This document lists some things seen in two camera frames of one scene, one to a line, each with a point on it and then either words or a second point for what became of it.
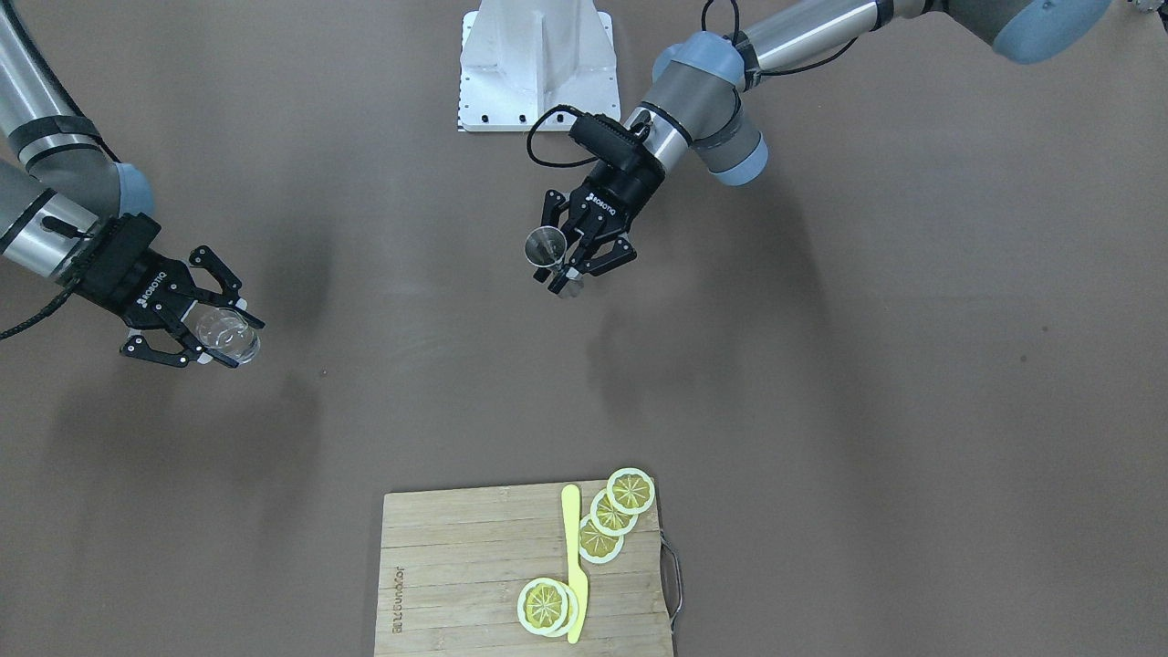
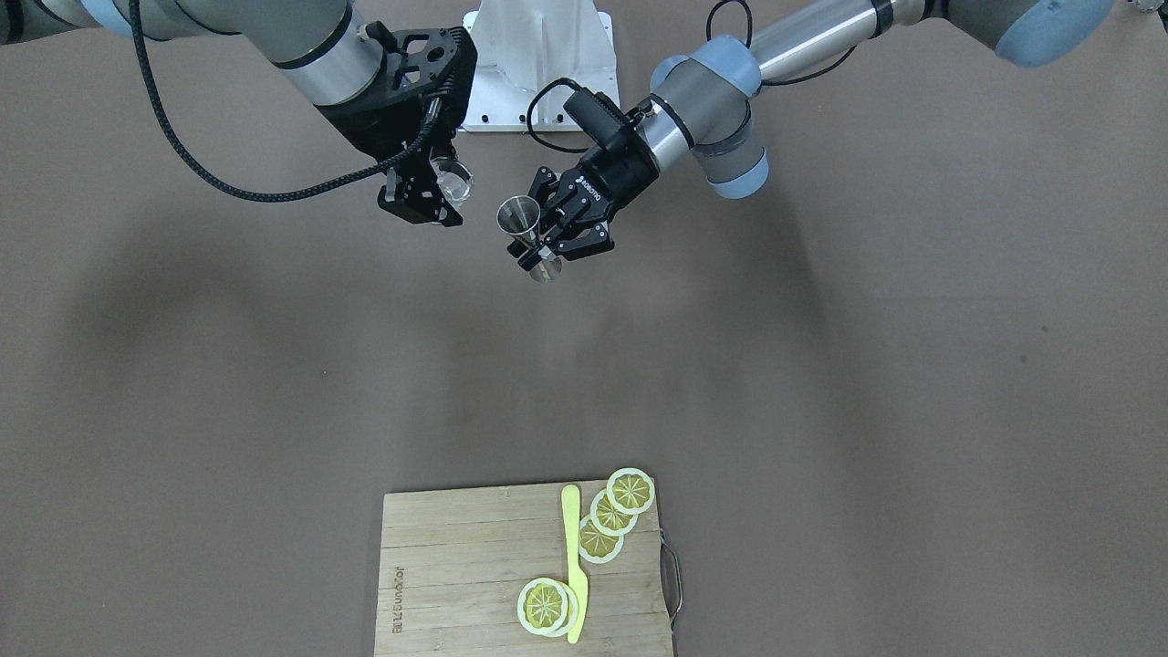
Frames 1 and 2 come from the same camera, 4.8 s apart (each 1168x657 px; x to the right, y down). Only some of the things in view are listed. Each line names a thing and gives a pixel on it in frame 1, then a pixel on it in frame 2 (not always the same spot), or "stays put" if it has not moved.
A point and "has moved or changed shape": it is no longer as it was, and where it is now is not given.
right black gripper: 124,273 → 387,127
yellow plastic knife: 577,584 stays put
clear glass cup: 223,330 → 454,178
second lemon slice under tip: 572,610 stays put
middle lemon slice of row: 607,519 stays put
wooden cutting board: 453,564 stays put
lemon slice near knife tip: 542,606 stays put
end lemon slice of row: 630,491 stays put
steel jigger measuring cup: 546,246 has moved or changed shape
